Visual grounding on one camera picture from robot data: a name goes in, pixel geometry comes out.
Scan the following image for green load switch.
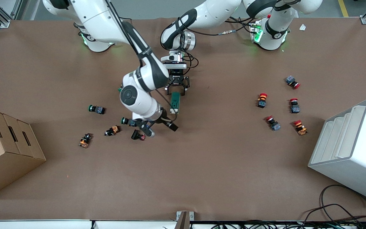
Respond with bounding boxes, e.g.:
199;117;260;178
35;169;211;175
170;92;181;114

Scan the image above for brown table mat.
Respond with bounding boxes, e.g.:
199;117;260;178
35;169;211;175
0;17;366;221

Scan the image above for red button blue block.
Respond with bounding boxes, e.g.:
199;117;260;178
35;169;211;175
289;98;301;114
265;115;281;131
285;75;301;90

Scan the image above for brown cardboard box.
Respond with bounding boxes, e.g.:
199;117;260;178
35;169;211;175
0;106;47;200

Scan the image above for white stepped plastic bin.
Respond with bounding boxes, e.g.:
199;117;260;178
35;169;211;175
308;98;366;205

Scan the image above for black switch with red lens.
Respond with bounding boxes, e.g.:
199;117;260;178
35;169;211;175
131;129;146;141

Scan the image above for black orange push button switch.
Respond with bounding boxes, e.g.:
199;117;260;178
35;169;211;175
78;133;93;149
104;125;120;137

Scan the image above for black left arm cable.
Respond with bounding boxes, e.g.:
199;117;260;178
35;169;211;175
178;17;256;69

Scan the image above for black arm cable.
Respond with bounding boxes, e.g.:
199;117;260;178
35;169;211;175
178;17;256;69
105;0;153;59

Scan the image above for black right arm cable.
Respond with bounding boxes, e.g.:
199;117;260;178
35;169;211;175
105;0;153;59

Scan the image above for black left base cable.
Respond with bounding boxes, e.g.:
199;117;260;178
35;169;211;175
227;16;256;34

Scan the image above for grey metal bracket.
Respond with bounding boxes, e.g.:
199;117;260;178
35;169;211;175
176;211;194;229

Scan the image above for black cable bundle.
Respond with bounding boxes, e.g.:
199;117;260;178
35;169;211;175
212;219;366;229

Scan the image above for white table edge rail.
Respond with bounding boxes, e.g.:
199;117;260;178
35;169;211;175
0;219;215;229

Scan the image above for black looped cable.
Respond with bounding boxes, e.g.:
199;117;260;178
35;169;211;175
304;184;366;223

